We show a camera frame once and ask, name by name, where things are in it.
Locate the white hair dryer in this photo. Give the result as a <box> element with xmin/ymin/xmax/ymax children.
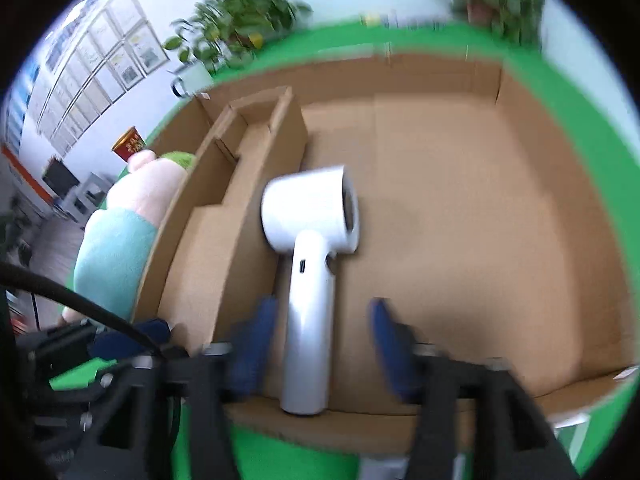
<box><xmin>260</xmin><ymin>165</ymin><xmax>361</xmax><ymax>417</ymax></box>

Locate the blue and white packet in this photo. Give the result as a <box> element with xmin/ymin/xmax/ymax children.
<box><xmin>385</xmin><ymin>10</ymin><xmax>442</xmax><ymax>29</ymax></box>

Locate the small brown cardboard box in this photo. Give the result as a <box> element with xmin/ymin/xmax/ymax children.
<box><xmin>160</xmin><ymin>86</ymin><xmax>309</xmax><ymax>361</ymax></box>

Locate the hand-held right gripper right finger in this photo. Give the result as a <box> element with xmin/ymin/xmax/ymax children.
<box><xmin>369</xmin><ymin>297</ymin><xmax>581</xmax><ymax>480</ymax></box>

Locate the bushy potted plant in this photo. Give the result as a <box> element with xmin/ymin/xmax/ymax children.
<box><xmin>162</xmin><ymin>0</ymin><xmax>313</xmax><ymax>73</ymax></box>

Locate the white mug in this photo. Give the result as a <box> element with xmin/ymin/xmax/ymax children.
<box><xmin>171</xmin><ymin>62</ymin><xmax>216</xmax><ymax>98</ymax></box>

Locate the red paper cup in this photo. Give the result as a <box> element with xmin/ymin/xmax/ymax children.
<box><xmin>111</xmin><ymin>126</ymin><xmax>147</xmax><ymax>163</ymax></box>

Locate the black cable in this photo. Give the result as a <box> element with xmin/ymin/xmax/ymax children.
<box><xmin>0</xmin><ymin>262</ymin><xmax>169</xmax><ymax>358</ymax></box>

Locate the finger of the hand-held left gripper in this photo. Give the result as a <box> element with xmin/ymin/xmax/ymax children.
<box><xmin>90</xmin><ymin>317</ymin><xmax>174</xmax><ymax>361</ymax></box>
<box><xmin>17</xmin><ymin>322</ymin><xmax>99</xmax><ymax>367</ymax></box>

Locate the black monitor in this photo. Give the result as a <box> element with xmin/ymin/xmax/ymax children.
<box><xmin>41</xmin><ymin>156</ymin><xmax>81</xmax><ymax>196</ymax></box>

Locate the wall of framed certificates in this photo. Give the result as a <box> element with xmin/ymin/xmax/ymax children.
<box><xmin>10</xmin><ymin>0</ymin><xmax>171</xmax><ymax>158</ymax></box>

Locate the large cardboard box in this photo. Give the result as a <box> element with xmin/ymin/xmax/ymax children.
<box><xmin>131</xmin><ymin>47</ymin><xmax>640</xmax><ymax>456</ymax></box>

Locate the pink and teal plush toy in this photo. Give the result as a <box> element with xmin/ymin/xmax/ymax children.
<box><xmin>60</xmin><ymin>149</ymin><xmax>197</xmax><ymax>326</ymax></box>

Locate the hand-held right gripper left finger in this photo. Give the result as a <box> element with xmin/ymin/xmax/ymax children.
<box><xmin>65</xmin><ymin>295</ymin><xmax>281</xmax><ymax>480</ymax></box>

